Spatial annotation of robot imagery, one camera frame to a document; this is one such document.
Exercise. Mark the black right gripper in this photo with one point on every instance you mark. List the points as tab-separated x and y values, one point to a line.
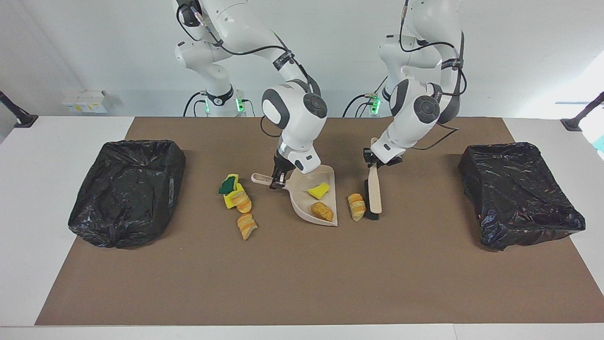
284	164

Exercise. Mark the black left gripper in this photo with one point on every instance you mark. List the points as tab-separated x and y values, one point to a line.
395	161

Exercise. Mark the beige hand brush black bristles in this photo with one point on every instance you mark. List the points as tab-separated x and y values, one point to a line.
375	193

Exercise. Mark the beige plastic dustpan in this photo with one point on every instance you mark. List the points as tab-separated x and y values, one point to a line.
302	208

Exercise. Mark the plain yellow sponge piece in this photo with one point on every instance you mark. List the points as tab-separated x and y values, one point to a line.
228	202
318	191

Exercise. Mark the yellow sponge green scrub top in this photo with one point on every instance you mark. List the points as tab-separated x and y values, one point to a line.
227	185

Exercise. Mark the brown oval bread roll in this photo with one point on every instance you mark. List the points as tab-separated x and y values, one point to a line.
322	211

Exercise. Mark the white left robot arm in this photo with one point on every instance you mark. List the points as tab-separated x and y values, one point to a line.
410	118

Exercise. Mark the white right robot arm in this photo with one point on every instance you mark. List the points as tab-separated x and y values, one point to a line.
292	113

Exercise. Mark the black bag lined bin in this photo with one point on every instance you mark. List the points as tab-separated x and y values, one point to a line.
127	189
514	198

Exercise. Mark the brown table mat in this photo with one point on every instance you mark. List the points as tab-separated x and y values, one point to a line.
302	283

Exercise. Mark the small white yellow-labelled box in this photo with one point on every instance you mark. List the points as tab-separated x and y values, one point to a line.
71	105
94	101

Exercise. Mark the black pole stand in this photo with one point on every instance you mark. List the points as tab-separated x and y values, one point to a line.
21	118
573	123

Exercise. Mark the teal object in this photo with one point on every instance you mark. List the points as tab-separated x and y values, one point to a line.
600	144

